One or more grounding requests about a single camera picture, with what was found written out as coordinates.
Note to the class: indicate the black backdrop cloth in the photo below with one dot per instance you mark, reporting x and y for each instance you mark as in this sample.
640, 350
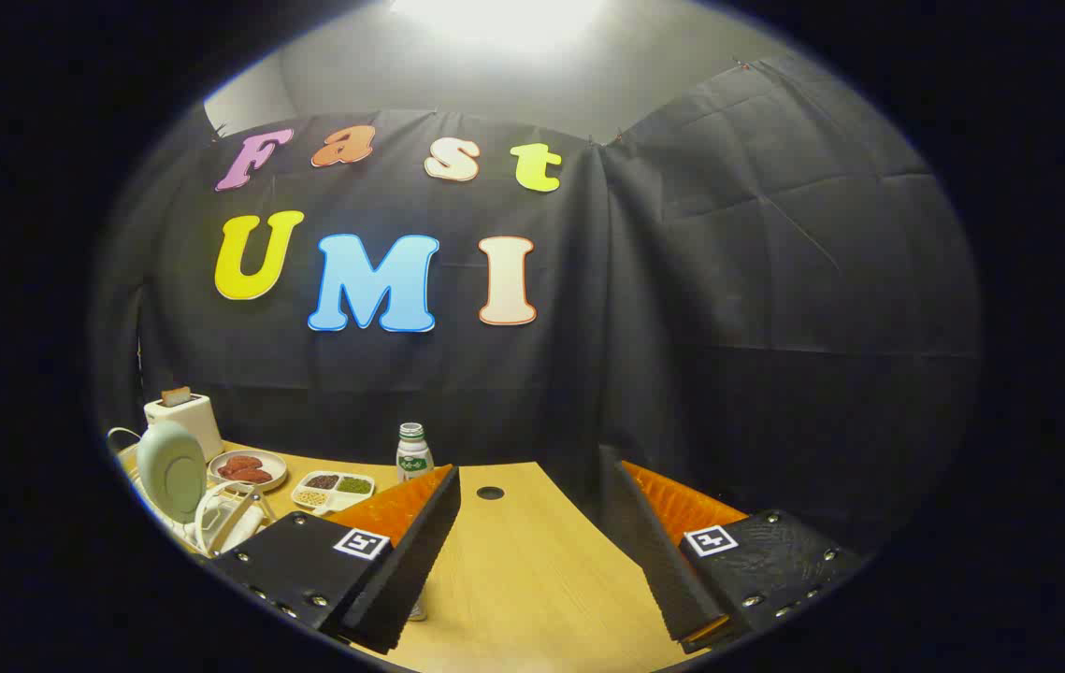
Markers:
682, 327

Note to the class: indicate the white toaster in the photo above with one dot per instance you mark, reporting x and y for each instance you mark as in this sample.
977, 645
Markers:
195, 421

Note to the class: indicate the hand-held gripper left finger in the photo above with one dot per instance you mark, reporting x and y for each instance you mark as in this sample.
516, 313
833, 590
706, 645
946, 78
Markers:
410, 579

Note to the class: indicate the bread slice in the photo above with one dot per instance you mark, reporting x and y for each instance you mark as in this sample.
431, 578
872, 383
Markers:
177, 396

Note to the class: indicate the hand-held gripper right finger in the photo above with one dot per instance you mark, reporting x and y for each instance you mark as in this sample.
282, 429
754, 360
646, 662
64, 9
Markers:
654, 561

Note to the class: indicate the red sausage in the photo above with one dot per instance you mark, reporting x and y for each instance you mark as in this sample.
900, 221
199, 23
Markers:
240, 463
253, 476

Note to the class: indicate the white bottle green label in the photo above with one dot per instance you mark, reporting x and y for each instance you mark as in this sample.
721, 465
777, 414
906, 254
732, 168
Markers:
412, 458

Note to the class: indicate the white divided bean tray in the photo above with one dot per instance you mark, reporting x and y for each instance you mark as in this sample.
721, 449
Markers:
336, 493

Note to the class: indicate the pale green plate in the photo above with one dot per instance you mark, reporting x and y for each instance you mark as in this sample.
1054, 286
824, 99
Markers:
172, 467

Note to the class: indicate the small white sausage plate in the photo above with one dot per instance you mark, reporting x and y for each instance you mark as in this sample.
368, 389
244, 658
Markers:
275, 460

